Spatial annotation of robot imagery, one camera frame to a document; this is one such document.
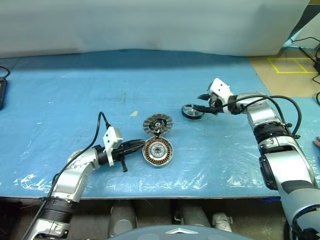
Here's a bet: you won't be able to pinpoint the black slanted bar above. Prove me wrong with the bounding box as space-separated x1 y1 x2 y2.
298 46 320 65

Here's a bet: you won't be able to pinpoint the grey robot torso silver emblem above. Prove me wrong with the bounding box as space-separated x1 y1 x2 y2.
107 224 253 240

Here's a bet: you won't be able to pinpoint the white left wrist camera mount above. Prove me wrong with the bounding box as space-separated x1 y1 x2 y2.
102 126 124 167

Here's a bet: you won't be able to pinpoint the blue table cover sheet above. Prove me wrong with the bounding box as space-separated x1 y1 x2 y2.
0 48 320 200

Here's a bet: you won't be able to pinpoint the grey rounded cylinder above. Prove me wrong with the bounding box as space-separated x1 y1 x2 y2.
178 199 211 227
108 199 137 237

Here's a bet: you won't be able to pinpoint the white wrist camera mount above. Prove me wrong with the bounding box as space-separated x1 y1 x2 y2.
206 77 235 107
102 126 124 167

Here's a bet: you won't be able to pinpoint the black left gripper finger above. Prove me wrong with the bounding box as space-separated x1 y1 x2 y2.
123 144 145 156
122 139 146 149

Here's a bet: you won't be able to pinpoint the black rimmed spoked rotor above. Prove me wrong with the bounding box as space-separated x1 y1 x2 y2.
181 102 205 120

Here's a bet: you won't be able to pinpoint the silver motor housing copper windings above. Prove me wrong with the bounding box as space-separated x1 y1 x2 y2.
141 136 174 169

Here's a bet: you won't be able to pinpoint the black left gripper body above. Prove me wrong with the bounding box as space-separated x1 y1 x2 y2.
112 142 130 174

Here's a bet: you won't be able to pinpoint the white backdrop sheet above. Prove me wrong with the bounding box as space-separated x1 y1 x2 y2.
0 0 311 60

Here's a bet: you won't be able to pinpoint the white ribbed object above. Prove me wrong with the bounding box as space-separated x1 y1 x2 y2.
211 212 234 232

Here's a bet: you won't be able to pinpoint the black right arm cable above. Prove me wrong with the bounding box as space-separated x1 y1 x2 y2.
214 95 302 138

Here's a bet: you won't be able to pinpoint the black background cable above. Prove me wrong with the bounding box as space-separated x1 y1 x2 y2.
291 36 320 45

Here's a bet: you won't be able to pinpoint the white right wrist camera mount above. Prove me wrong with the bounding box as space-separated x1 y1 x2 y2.
206 77 235 107

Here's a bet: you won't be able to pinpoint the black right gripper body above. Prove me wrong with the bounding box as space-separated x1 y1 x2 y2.
208 92 230 115

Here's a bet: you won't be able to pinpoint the black flat device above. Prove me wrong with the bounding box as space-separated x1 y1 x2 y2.
0 76 8 111

